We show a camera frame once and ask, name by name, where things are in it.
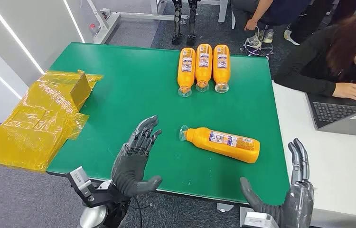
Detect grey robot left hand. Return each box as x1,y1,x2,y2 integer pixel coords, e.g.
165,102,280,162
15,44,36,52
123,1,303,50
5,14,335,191
111,114,163,198

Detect orange bottle with clear cap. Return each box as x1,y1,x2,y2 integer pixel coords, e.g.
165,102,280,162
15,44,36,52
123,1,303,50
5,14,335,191
177,47,196,98
178,124,261,164
212,44,232,94
195,43,213,93

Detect green table mat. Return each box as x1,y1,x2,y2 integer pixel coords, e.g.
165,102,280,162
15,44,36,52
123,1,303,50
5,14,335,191
46,42,291,206

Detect yellow taped cardboard box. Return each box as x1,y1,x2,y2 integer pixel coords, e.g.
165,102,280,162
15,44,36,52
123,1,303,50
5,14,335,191
0,69,104,173

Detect black robot legs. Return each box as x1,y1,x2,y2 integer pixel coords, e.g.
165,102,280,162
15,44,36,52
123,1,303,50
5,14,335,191
171,0,201,47

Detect person at laptop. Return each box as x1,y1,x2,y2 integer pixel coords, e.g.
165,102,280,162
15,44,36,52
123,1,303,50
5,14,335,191
273,3,356,102

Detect grey laptop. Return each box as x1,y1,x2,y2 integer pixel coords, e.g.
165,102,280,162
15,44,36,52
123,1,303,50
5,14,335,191
306,89,356,139

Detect seated person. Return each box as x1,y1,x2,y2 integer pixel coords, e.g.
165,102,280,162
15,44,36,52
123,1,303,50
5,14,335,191
231,0,312,49

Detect standing person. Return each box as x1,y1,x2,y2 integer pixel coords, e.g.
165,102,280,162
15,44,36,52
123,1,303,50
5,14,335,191
283,0,356,47

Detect black cable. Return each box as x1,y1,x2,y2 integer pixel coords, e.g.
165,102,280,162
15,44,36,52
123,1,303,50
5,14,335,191
133,195,143,228

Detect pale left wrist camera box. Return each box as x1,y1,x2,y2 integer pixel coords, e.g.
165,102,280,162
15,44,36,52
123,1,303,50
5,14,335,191
67,166,94,199

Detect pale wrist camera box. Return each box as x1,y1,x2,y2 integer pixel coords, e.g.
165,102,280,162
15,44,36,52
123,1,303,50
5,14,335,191
67,166,94,199
242,211,280,228

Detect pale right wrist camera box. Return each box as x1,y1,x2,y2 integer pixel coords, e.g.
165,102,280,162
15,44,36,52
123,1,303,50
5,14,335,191
242,211,280,228

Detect white metal frame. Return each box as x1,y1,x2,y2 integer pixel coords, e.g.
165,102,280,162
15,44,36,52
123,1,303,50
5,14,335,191
86,0,231,45

